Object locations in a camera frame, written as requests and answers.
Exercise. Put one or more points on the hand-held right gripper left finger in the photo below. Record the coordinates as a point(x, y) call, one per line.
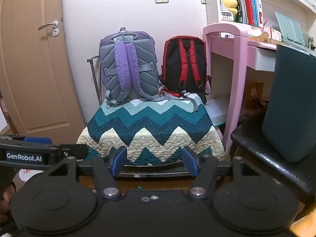
point(119, 161)

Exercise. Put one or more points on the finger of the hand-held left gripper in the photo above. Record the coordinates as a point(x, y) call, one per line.
point(37, 140)
point(74, 150)

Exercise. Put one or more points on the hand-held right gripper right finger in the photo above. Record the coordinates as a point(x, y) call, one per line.
point(190, 161)

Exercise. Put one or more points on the person's left hand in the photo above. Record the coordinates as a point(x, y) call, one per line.
point(6, 197)

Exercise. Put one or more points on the white pink paper scrap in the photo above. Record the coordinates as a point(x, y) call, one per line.
point(27, 175)

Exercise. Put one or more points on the teal zigzag quilt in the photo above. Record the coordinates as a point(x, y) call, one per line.
point(153, 128)

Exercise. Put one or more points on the white paper stack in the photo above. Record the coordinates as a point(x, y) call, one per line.
point(217, 111)

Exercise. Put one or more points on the brown wooden door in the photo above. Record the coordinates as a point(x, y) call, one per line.
point(34, 74)

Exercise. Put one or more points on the brown paper bag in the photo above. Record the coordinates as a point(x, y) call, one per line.
point(255, 93)

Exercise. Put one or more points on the red black backpack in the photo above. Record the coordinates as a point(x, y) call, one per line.
point(182, 64)

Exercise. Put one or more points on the purple grey backpack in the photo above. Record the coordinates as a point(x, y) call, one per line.
point(128, 64)

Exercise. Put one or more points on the silver door lock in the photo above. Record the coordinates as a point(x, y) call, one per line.
point(55, 32)

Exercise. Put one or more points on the pink desk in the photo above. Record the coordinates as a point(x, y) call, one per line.
point(238, 61)

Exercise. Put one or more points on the white desk drawer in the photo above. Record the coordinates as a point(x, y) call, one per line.
point(263, 60)

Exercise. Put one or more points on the tan rubber figure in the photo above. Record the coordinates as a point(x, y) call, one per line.
point(262, 38)

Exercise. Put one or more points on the white digital timer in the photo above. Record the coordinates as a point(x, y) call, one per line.
point(226, 15)

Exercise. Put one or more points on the orange white box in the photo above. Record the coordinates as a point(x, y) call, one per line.
point(272, 32)

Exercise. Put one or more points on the dark green book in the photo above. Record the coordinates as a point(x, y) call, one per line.
point(239, 7)

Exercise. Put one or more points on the yellow plush toy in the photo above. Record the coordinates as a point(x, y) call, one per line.
point(228, 2)

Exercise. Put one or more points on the teal book stand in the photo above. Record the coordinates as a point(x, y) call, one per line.
point(288, 28)

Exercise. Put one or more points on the grey green desk item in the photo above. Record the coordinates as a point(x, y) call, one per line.
point(310, 40)

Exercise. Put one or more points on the row of blue books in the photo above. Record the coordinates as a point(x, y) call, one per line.
point(253, 2)

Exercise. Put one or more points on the white bookshelf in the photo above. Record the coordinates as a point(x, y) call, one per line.
point(271, 2)

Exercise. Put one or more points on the black metal folding frame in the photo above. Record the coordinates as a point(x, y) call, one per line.
point(95, 79)

